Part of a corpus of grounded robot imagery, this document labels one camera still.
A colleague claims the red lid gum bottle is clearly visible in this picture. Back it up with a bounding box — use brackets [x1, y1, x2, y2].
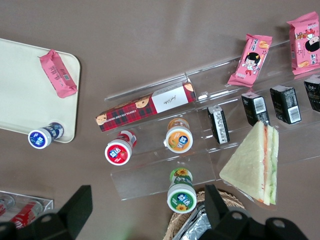
[104, 129, 138, 166]

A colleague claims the wicker basket with foil packets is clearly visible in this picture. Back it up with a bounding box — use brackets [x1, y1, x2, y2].
[165, 188, 247, 240]

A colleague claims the red plaid cookie box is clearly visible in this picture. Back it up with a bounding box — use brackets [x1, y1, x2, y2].
[95, 82, 197, 133]

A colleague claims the clear acrylic can holder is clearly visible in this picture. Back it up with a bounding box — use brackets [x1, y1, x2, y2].
[0, 190, 55, 226]

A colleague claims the cream plastic tray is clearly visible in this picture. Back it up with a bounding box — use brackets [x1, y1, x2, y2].
[0, 37, 82, 144]

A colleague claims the small black snack packet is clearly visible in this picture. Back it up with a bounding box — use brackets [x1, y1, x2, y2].
[207, 104, 231, 145]
[241, 91, 271, 127]
[303, 74, 320, 113]
[269, 84, 302, 125]

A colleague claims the blue lid gum bottle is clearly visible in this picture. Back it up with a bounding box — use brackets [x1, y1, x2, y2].
[27, 121, 65, 150]

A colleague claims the clear acrylic stepped riser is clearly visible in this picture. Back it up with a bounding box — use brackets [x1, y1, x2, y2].
[104, 72, 218, 202]
[184, 37, 320, 181]

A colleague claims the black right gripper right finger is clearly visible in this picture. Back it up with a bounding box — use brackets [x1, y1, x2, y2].
[199, 184, 308, 240]

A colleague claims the silver foil packet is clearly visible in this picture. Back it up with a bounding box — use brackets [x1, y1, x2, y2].
[174, 202, 213, 240]

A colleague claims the orange lid gum bottle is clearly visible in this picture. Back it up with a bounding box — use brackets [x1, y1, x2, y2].
[165, 117, 194, 154]

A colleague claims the pink cartoon snack packet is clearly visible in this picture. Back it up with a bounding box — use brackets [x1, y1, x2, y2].
[227, 33, 273, 88]
[286, 11, 320, 76]

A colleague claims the red cola can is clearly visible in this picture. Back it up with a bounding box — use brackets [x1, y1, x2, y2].
[0, 194, 16, 217]
[9, 200, 43, 230]

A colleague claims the green lid gum bottle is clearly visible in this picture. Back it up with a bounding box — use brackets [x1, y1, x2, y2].
[166, 167, 197, 214]

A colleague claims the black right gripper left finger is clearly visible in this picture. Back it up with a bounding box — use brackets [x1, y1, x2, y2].
[0, 185, 94, 240]

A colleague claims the triangular wrapped sandwich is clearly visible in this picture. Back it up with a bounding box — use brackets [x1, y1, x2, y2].
[218, 120, 280, 206]

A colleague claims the pink snack packet barcode side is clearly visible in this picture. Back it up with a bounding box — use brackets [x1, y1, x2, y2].
[38, 49, 78, 99]

